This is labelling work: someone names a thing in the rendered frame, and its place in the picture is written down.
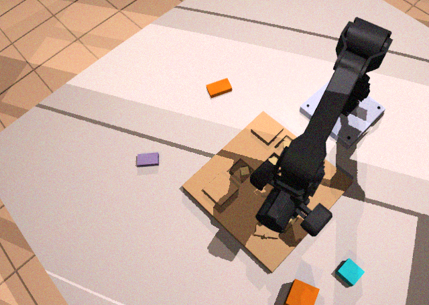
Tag tan square puzzle board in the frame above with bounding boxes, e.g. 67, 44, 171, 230
182, 111, 353, 273

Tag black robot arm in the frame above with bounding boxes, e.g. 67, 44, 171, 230
255, 17, 393, 233

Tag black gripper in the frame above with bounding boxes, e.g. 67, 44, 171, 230
250, 161, 332, 237

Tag orange cube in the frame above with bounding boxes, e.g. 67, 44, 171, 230
283, 279, 320, 305

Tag teal cube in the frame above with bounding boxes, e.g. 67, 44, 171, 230
335, 258, 365, 287

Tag orange flat panel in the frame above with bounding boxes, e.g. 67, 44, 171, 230
206, 78, 233, 98

